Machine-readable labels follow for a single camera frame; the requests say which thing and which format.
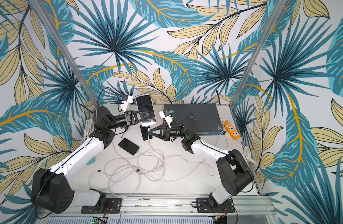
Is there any dark phone pink case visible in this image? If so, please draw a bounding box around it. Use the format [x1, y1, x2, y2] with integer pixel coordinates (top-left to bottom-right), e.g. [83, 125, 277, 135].
[136, 95, 156, 127]

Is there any black phone light case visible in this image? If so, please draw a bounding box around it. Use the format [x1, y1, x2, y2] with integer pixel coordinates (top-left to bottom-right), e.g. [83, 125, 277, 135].
[118, 138, 140, 155]

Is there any white charging cable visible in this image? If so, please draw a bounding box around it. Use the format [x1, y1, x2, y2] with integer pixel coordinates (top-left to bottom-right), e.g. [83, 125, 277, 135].
[87, 138, 215, 197]

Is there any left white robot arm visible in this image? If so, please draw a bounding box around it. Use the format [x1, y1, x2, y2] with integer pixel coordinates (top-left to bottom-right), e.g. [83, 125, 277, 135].
[31, 106, 148, 214]

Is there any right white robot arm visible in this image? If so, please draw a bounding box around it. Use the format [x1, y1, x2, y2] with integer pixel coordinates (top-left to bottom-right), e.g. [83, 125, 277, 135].
[148, 118, 254, 209]

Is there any orange power strip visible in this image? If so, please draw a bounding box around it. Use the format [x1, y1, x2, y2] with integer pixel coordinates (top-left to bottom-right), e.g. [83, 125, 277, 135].
[223, 120, 241, 140]

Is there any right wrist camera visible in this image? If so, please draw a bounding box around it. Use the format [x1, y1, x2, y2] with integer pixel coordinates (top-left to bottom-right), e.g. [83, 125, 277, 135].
[158, 109, 174, 128]

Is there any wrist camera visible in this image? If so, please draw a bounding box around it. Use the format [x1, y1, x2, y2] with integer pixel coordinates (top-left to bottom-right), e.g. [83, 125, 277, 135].
[158, 109, 174, 128]
[121, 95, 133, 112]

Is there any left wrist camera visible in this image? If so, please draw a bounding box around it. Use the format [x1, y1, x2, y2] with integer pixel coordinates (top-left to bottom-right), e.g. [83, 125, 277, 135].
[121, 95, 133, 112]

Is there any left coiled white cord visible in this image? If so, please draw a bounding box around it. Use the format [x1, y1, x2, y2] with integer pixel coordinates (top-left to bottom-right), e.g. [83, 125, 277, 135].
[84, 117, 94, 141]

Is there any aluminium mounting rail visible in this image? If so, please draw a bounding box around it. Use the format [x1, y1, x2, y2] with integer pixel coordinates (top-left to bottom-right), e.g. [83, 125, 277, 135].
[42, 194, 279, 217]

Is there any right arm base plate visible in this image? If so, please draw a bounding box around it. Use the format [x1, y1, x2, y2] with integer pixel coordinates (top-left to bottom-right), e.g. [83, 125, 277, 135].
[191, 197, 236, 214]

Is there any white power strip cord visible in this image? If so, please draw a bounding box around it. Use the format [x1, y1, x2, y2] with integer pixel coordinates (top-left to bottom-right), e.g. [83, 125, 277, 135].
[238, 138, 259, 166]

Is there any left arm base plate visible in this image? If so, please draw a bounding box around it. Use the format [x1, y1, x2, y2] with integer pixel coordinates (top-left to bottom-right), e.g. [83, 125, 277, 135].
[81, 198, 123, 214]

